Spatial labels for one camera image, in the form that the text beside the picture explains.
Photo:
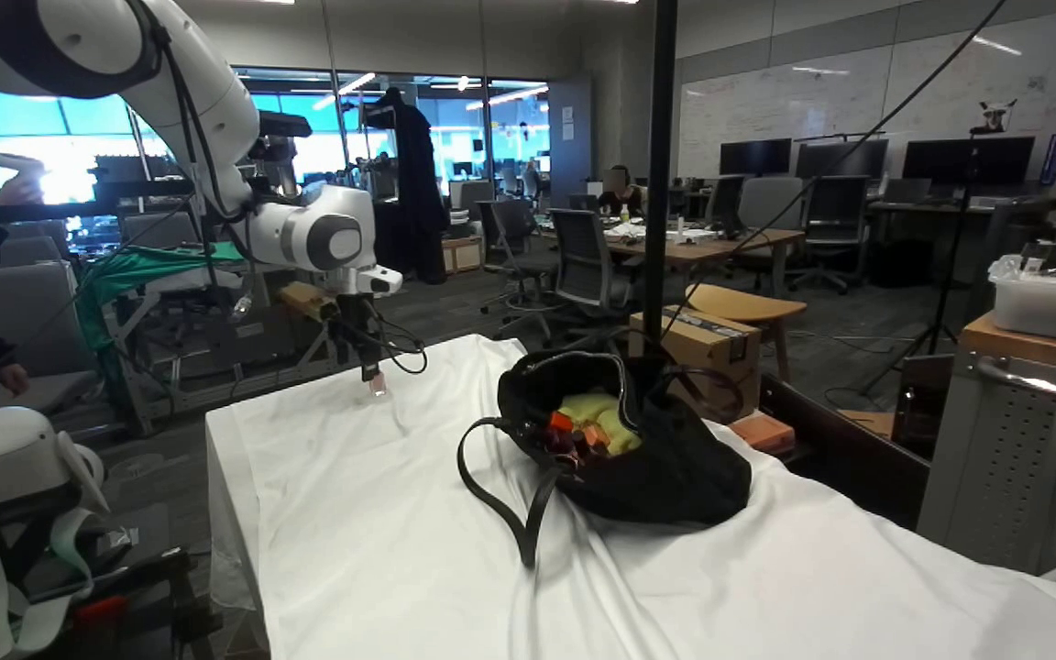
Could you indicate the wide black computer monitor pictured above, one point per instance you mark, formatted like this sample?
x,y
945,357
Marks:
x,y
968,164

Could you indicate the dark brown crate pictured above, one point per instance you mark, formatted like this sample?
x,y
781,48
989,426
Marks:
x,y
843,461

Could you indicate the black tripod stand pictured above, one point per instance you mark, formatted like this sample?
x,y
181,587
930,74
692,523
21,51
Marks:
x,y
996,120

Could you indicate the black camera bar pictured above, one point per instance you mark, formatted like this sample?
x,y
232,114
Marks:
x,y
282,123

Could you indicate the black office chair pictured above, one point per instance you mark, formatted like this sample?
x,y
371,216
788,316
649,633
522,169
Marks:
x,y
836,208

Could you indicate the cardboard box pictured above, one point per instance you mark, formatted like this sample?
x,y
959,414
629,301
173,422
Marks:
x,y
712,349

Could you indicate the grey office chair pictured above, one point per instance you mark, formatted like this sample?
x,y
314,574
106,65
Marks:
x,y
513,232
585,257

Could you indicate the orange block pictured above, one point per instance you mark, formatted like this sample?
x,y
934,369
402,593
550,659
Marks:
x,y
767,433

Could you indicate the white plastic tub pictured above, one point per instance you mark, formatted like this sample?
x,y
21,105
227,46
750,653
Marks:
x,y
1036,298

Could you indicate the black hanging jacket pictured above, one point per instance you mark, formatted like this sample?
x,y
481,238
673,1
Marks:
x,y
415,186

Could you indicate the black vertical pole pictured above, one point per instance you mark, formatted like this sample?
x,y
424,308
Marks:
x,y
657,186

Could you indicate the yellow cloth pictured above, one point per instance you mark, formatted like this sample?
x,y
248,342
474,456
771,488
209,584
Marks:
x,y
594,414

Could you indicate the green cloth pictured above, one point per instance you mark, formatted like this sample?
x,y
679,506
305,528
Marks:
x,y
146,270

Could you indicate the white tablecloth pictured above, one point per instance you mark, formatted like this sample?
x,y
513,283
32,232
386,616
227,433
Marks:
x,y
454,574

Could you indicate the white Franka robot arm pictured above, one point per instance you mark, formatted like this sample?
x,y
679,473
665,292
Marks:
x,y
221,134

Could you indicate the grey cabinet with wooden top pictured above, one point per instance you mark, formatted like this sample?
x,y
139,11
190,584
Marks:
x,y
991,462

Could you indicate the seated person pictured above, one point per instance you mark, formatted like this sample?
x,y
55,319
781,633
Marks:
x,y
618,195

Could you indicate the grey armchair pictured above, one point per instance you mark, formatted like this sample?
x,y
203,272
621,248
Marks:
x,y
52,312

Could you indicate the wooden office table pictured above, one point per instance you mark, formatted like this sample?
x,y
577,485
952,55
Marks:
x,y
698,248

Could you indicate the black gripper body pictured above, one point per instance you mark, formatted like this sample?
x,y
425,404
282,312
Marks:
x,y
357,319

